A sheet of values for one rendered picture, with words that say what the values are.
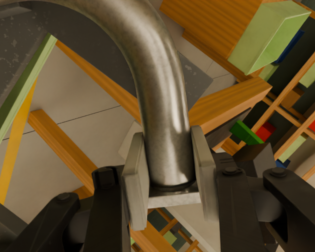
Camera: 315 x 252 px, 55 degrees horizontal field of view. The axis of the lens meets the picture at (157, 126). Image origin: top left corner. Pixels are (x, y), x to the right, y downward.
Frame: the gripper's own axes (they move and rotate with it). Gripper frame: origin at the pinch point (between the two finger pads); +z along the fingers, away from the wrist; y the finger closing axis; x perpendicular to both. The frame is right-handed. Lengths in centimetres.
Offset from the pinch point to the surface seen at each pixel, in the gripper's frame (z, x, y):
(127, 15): 0.7, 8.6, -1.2
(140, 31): 0.7, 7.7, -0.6
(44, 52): 17.1, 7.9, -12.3
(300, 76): 478, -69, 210
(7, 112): 17.6, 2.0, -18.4
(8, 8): 3.8, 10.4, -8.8
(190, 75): 5.7, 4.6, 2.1
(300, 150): 530, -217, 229
